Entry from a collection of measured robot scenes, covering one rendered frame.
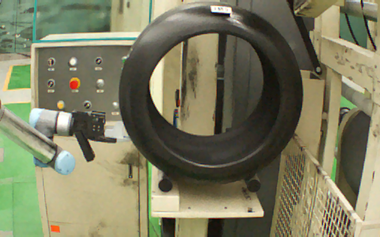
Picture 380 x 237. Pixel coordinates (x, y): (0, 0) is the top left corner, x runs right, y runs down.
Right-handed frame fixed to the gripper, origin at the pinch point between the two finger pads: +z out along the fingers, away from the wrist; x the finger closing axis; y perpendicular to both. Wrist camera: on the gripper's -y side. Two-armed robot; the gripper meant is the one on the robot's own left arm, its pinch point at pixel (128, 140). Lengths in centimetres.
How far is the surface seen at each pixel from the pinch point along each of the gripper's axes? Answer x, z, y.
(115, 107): 59, -9, -5
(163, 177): -8.0, 12.5, -7.8
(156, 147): -11.9, 9.0, 3.1
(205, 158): 12.3, 27.2, -6.6
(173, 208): -10.1, 17.2, -17.2
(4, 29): 827, -327, -73
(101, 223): 55, -10, -62
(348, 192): 46, 105, -27
